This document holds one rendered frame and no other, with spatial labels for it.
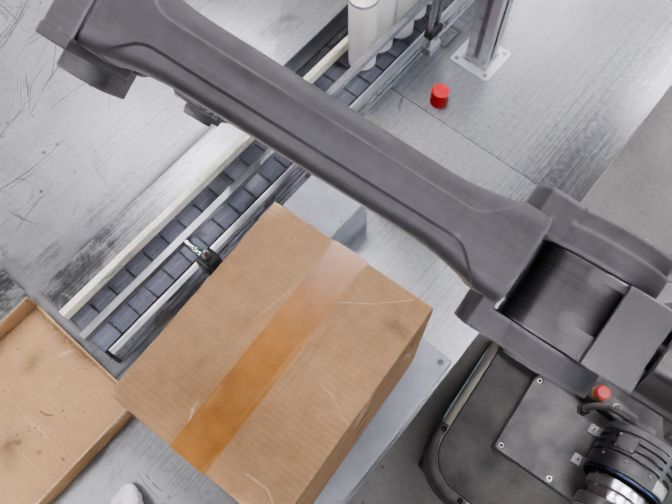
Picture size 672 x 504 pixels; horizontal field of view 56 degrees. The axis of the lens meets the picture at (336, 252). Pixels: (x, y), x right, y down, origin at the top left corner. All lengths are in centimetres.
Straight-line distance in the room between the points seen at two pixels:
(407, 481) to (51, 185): 118
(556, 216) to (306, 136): 16
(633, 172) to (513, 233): 192
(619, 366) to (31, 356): 93
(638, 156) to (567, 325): 196
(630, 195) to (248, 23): 141
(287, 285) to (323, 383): 12
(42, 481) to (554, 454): 111
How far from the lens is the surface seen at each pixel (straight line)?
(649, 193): 228
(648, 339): 40
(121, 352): 106
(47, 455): 109
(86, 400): 109
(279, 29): 129
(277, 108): 39
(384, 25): 118
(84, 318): 107
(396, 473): 183
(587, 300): 40
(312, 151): 39
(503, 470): 163
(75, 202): 122
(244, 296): 75
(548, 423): 165
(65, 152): 129
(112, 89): 53
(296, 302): 74
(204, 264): 94
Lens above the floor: 182
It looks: 67 degrees down
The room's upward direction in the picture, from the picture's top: 3 degrees counter-clockwise
